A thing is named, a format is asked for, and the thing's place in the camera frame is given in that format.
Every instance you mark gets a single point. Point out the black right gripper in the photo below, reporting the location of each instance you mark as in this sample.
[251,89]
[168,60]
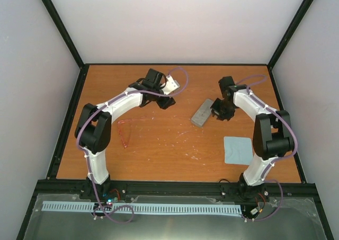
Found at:
[221,117]

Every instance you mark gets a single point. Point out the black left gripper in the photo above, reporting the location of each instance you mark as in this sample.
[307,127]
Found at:
[166,103]

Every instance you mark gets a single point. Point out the grey glasses case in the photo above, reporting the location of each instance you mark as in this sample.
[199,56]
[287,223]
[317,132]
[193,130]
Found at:
[202,114]

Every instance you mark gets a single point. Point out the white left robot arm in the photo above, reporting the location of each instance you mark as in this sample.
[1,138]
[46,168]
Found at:
[93,131]

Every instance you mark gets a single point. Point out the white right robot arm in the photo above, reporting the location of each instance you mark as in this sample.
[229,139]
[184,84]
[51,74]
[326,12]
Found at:
[273,136]

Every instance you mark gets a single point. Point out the red transparent sunglasses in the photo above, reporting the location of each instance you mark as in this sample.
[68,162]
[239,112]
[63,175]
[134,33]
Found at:
[124,129]

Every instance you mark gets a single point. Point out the light blue cleaning cloth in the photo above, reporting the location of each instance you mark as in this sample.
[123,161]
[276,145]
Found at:
[238,150]

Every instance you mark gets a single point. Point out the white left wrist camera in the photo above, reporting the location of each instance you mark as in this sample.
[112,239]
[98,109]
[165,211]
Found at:
[170,85]

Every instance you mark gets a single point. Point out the black table edge rail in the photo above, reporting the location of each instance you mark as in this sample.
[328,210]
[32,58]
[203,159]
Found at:
[175,64]

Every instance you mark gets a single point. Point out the black left frame post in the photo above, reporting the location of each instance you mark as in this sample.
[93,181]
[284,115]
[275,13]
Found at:
[53,13]

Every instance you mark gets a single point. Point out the black frame post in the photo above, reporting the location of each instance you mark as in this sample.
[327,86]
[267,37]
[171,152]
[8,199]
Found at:
[53,13]
[291,29]

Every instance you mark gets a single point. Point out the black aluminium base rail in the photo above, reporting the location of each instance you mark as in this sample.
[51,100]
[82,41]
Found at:
[218,190]

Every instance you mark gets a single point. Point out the black right frame post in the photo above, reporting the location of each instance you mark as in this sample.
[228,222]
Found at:
[291,29]

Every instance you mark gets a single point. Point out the light blue slotted cable duct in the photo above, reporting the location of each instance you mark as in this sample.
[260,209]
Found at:
[147,208]

